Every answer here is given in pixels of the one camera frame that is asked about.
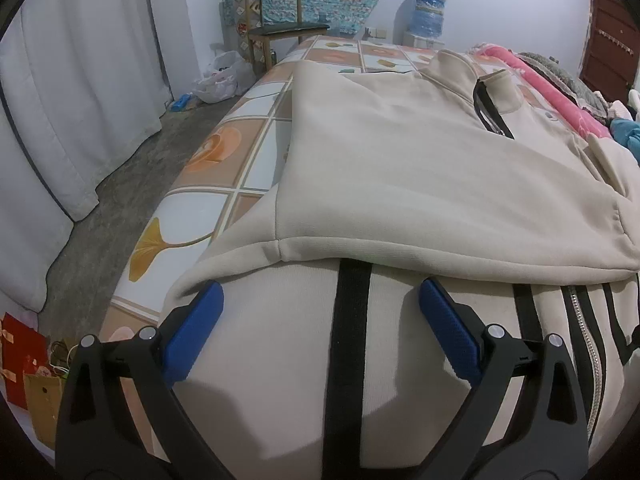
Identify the brown wooden door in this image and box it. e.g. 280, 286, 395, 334
579, 0, 638, 106

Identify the white curtain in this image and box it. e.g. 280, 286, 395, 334
0, 0, 176, 313

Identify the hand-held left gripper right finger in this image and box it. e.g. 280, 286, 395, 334
419, 278, 591, 480

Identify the beige zip jacket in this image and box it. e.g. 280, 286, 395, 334
161, 49, 640, 480

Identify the brown paper bag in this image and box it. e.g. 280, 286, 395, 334
22, 340, 76, 451

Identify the red paper bag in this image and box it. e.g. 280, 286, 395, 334
0, 311, 50, 408

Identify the pink blanket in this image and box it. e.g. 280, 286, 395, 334
467, 44, 613, 141

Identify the blue water jug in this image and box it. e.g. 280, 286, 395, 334
411, 0, 447, 41

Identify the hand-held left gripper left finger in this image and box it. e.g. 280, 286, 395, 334
55, 280, 236, 480

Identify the wooden chair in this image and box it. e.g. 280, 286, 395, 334
232, 0, 331, 78

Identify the teal cloth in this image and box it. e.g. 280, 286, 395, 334
607, 117, 640, 166

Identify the white water dispenser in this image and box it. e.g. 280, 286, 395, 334
402, 32, 446, 52

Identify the grey blanket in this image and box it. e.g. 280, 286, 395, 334
517, 51, 608, 111

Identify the white plastic bag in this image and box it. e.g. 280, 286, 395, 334
192, 50, 257, 105

